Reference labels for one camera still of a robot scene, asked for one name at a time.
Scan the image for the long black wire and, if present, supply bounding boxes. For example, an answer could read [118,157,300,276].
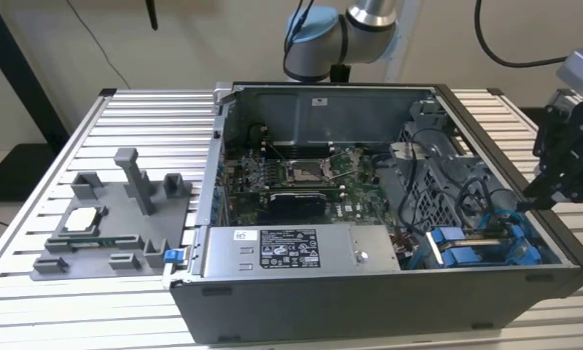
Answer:
[399,127,449,235]

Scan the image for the blue disk wire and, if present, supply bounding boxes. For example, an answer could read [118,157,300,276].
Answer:
[475,206,531,235]

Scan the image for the black RAM slots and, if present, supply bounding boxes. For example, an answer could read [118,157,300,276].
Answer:
[261,141,336,160]

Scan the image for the thin locking lever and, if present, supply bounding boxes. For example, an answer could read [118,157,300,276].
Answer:
[264,139,289,162]

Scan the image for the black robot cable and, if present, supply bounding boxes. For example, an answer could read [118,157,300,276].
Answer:
[285,0,316,44]

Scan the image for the CPU socket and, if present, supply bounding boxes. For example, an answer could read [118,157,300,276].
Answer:
[282,157,336,185]

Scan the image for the black upright post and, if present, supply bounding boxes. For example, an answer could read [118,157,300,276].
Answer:
[0,0,72,151]

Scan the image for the black graphics card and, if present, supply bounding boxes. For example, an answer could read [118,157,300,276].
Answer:
[266,192,329,220]

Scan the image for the grey metal disk bay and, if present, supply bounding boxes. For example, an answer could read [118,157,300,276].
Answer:
[387,100,534,265]

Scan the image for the thin wall cable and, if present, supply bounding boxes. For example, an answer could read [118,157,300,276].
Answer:
[65,0,133,90]

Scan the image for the green motherboard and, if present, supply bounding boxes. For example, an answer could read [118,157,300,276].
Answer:
[221,143,401,235]

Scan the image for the hard disk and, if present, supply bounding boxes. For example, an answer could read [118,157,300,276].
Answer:
[426,225,530,253]

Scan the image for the grey parts rack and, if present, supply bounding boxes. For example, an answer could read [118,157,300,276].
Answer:
[30,147,200,282]

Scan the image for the thick black gripper cable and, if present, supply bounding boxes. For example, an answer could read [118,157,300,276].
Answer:
[474,0,567,68]

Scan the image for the green RAM stick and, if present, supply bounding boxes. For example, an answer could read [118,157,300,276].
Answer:
[70,236,138,247]

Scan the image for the black floor base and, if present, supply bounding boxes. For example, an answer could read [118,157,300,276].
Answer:
[0,143,56,202]

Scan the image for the open black PC case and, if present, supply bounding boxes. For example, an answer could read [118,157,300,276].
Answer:
[162,80,583,346]

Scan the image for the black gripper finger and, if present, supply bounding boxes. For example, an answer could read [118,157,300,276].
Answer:
[551,140,583,204]
[521,104,575,211]

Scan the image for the black looped disk wire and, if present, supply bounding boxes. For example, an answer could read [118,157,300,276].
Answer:
[455,177,499,229]

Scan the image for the silver power supply unit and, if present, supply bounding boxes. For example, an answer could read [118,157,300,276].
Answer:
[189,223,402,279]

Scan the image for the black antenna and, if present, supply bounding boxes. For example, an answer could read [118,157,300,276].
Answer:
[144,0,160,31]

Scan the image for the white upright conduit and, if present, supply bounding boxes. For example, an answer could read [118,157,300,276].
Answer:
[385,0,415,83]

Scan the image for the silver CPU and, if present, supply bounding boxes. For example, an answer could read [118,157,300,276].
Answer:
[61,209,104,235]

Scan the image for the metal socket cover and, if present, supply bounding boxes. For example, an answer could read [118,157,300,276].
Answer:
[326,147,366,180]

